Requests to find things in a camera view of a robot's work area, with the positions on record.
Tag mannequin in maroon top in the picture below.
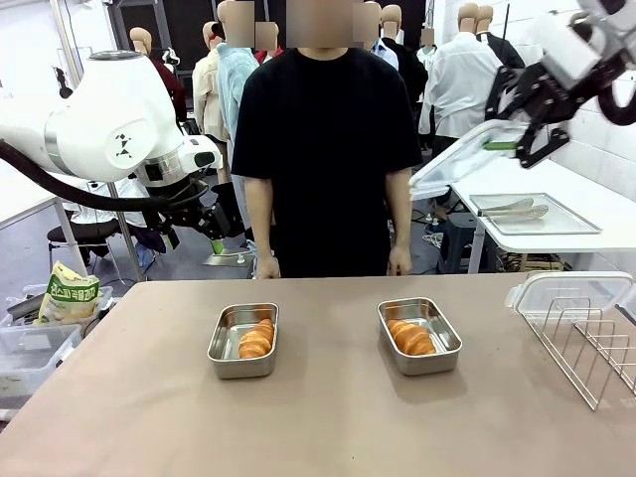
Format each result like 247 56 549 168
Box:
128 27 189 125

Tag metal serving tongs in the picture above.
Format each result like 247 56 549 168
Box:
479 197 551 221

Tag mannequin in black jacket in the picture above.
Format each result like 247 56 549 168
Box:
475 4 527 71

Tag yellow green snack bag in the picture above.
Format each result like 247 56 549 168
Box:
34 260 103 325

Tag translucent plastic snap lid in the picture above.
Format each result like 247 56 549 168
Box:
407 118 531 203
505 270 635 319

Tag mannequin in light blue shirt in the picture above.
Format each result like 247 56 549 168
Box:
216 0 260 249

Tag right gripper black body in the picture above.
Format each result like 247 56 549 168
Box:
516 62 587 125

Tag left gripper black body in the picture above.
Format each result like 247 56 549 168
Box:
163 196 245 240

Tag metal baking tray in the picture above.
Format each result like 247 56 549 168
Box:
469 192 603 237

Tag person's left forearm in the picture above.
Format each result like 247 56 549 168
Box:
385 168 413 249

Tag white desk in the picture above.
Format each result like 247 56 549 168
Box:
0 163 145 284

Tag mannequin in dark coat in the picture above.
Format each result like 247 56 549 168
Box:
380 4 429 105

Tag person's left hand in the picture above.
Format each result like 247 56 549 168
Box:
387 242 413 277

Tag grey plastic stool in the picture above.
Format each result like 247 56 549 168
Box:
439 212 479 274

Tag mannequin in beige shirt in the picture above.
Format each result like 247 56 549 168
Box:
191 20 234 185

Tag black corrugated cable hose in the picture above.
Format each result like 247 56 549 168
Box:
0 141 210 213
594 62 636 126

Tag person in black t-shirt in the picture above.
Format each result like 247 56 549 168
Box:
231 0 423 279

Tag clear plastic storage bin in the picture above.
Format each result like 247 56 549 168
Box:
0 322 83 398

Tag white side table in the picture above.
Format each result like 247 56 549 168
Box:
449 158 636 274

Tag black office chair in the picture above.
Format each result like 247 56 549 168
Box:
47 218 131 279

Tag golden brown croissant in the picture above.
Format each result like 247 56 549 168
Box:
387 318 437 357
238 317 276 360

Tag clear acrylic rack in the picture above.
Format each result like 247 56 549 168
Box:
516 295 636 412

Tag mannequin in white shirt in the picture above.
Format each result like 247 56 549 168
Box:
418 2 504 150

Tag person's right forearm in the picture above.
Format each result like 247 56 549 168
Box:
242 173 277 259

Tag stainless steel rectangular container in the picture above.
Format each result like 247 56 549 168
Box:
207 301 280 380
376 296 464 377

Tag person's right hand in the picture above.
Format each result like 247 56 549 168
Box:
253 250 282 279

